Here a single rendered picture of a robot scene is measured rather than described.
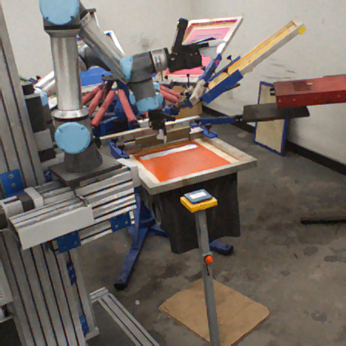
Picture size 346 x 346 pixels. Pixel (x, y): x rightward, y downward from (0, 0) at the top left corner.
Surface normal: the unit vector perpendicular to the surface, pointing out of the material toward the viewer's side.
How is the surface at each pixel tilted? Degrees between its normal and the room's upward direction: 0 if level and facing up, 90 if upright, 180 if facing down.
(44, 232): 90
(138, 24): 90
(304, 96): 91
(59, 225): 90
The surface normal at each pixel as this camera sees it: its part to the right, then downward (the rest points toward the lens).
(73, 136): 0.15, 0.47
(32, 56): 0.36, 0.30
